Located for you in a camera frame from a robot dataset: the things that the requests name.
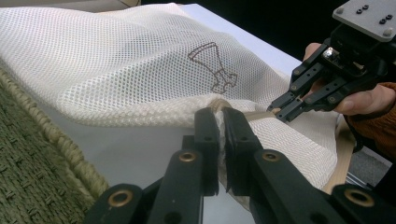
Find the cream mesh laundry bag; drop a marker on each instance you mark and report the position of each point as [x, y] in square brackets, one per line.
[124, 62]

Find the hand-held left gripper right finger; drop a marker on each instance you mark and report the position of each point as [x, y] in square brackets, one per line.
[264, 186]

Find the metal floor rail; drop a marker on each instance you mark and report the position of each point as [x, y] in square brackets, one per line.
[358, 182]

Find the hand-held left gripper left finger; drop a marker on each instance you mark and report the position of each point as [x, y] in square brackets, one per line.
[186, 186]

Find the green woven basket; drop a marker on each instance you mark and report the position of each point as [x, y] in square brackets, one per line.
[31, 174]

